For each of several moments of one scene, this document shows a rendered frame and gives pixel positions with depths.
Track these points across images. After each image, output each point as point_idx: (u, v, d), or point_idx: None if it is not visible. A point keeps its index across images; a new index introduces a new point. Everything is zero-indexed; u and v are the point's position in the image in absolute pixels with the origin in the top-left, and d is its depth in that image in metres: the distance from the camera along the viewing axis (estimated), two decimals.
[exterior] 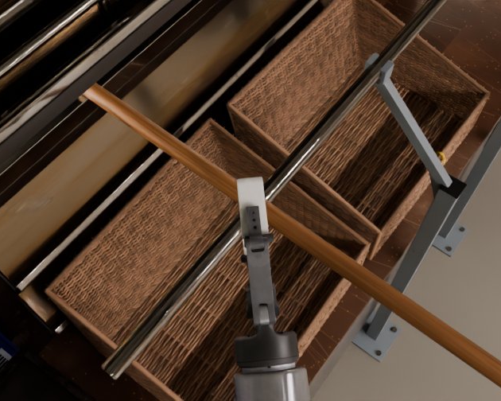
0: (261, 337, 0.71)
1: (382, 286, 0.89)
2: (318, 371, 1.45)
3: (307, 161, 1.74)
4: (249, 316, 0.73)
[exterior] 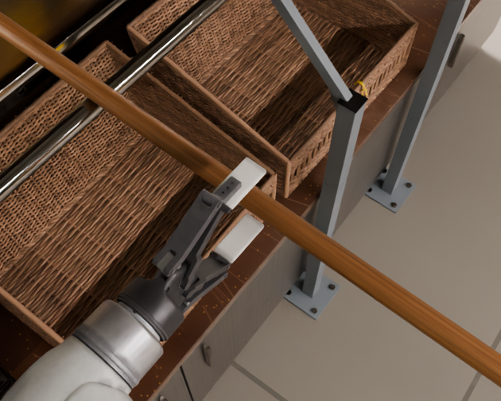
0: (151, 284, 0.68)
1: (223, 173, 0.78)
2: (221, 311, 1.35)
3: (226, 98, 1.63)
4: None
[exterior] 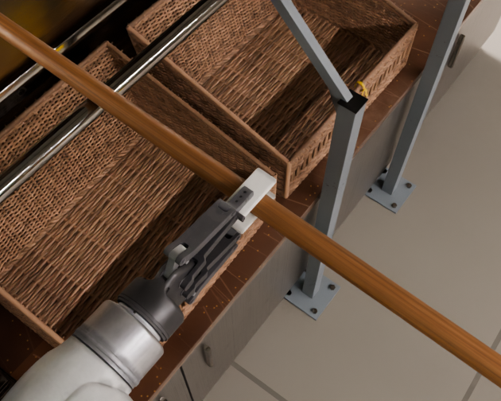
0: (151, 284, 0.68)
1: (223, 173, 0.78)
2: (222, 311, 1.35)
3: (226, 99, 1.63)
4: None
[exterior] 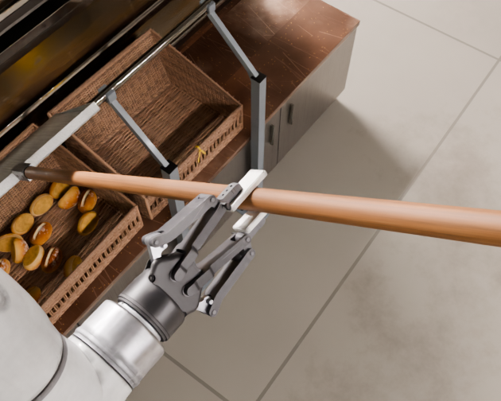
0: (137, 277, 0.70)
1: (225, 188, 0.81)
2: (103, 290, 2.19)
3: (119, 153, 2.47)
4: None
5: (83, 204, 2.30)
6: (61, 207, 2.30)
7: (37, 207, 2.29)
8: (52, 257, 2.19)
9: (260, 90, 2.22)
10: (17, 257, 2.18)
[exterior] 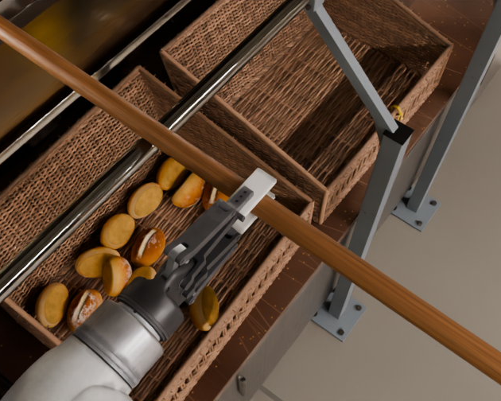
0: (151, 284, 0.68)
1: (223, 173, 0.78)
2: (258, 342, 1.32)
3: (256, 120, 1.60)
4: None
5: (215, 200, 1.43)
6: (178, 204, 1.43)
7: (141, 204, 1.42)
8: None
9: None
10: (114, 286, 1.31)
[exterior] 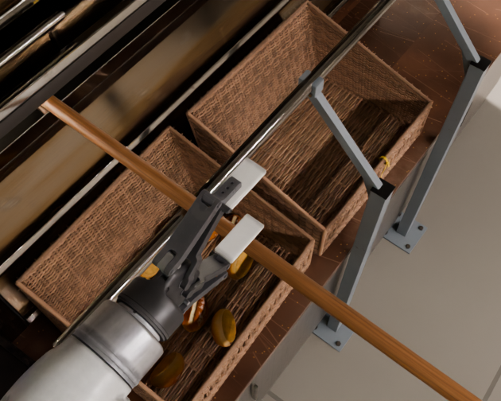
0: (151, 284, 0.68)
1: None
2: (269, 356, 1.59)
3: (265, 165, 1.88)
4: None
5: None
6: None
7: None
8: (198, 310, 1.59)
9: (479, 80, 1.63)
10: None
